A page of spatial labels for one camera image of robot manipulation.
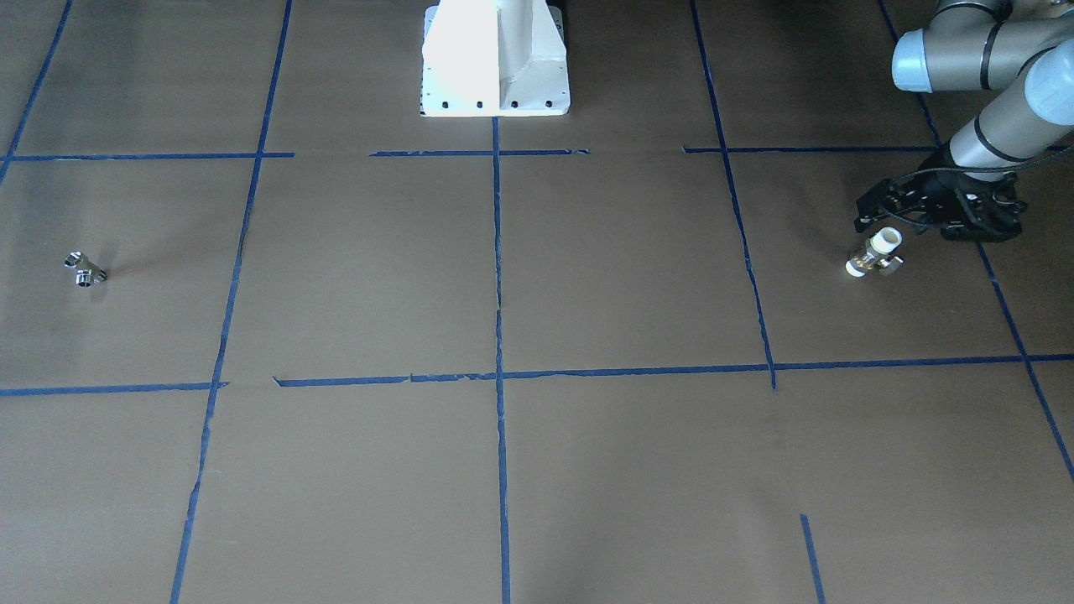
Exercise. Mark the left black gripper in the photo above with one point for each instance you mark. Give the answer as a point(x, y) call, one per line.
point(941, 192)

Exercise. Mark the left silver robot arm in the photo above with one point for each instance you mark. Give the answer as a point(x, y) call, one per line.
point(1019, 49)

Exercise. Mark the chrome pipe fitting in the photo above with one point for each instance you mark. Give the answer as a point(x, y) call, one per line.
point(86, 272)

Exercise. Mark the white column with base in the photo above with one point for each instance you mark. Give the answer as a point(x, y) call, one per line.
point(494, 59)

